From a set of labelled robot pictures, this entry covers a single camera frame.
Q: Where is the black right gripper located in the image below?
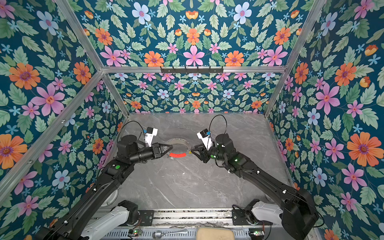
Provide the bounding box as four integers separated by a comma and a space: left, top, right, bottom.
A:
190, 142, 228, 165

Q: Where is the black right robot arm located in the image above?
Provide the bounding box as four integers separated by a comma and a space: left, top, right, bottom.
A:
191, 130, 321, 240

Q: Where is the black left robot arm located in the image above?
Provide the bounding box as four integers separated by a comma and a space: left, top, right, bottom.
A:
35, 135, 173, 240

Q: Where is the round white alarm clock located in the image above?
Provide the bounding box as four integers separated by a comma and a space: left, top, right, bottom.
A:
101, 189, 119, 208

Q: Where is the beige foam pad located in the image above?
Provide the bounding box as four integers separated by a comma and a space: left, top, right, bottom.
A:
196, 227, 235, 240

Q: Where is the metal spoon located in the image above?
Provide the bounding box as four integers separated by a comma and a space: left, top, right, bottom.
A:
152, 229, 188, 240

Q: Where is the aluminium horizontal back bar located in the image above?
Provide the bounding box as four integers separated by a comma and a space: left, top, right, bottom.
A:
102, 66, 286, 74

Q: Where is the aluminium left diagonal bar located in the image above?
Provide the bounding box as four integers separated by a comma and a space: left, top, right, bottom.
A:
1, 71, 103, 201

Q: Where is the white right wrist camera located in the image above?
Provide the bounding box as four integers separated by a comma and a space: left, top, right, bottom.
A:
197, 129, 214, 150

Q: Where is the black left camera cable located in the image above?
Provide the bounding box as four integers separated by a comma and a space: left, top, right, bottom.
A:
116, 120, 146, 145

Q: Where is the black camera cable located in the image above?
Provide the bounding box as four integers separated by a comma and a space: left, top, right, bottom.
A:
208, 114, 228, 139
116, 120, 146, 145

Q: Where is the black right camera cable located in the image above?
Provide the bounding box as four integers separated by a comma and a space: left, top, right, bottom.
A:
208, 114, 228, 139

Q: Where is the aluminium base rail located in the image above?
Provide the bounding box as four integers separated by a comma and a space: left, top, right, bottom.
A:
89, 207, 319, 230

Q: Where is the black hook rail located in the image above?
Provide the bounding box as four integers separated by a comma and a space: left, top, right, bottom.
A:
160, 67, 224, 74

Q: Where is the aluminium frame post back left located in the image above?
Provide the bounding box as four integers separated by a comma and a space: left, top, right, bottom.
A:
56, 1, 129, 118

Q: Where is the aluminium frame post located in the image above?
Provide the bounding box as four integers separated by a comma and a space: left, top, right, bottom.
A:
56, 1, 129, 118
264, 0, 327, 119

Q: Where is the aluminium frame post back right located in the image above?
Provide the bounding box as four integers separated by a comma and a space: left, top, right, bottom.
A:
264, 0, 327, 119

